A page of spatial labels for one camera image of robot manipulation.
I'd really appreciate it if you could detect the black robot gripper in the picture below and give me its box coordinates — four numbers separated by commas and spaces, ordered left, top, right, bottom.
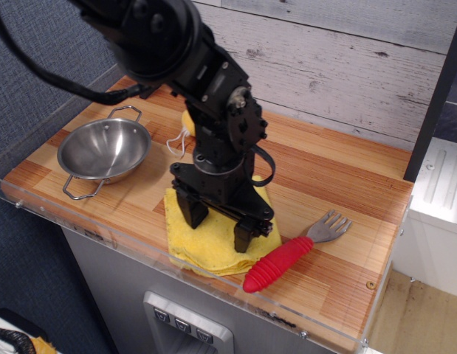
170, 154, 274, 253

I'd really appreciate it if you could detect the yellow towel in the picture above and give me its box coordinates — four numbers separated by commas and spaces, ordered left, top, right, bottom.
164, 189, 281, 277

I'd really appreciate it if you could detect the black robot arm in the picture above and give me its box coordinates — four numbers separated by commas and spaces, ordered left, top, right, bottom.
76, 1, 274, 253

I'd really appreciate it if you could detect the yellow plush toy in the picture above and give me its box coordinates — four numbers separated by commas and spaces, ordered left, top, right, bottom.
165, 110, 196, 158

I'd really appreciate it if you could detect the silver dispenser button panel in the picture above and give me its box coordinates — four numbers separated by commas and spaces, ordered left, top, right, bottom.
143, 291, 235, 354

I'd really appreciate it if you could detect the grey toy fridge cabinet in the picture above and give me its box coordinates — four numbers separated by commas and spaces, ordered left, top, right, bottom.
60, 224, 347, 354

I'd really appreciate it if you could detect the white box at right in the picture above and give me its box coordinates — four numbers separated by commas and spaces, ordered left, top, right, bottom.
392, 138, 457, 296

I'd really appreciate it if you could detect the clear acrylic edge guard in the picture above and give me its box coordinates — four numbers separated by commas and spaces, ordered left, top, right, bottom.
0, 55, 412, 353

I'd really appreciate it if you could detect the black and yellow object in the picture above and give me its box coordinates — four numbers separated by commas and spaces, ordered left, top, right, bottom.
0, 328, 58, 354

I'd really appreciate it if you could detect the fork with red handle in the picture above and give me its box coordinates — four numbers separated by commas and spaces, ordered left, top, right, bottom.
242, 210, 353, 294

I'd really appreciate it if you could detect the stainless steel bowl with handles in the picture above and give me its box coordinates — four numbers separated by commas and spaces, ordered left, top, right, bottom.
57, 105, 151, 201

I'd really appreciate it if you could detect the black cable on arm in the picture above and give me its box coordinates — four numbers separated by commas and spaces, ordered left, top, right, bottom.
0, 0, 277, 187

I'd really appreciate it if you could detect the black right vertical post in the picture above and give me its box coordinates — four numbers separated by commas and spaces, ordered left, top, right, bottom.
403, 26, 457, 182

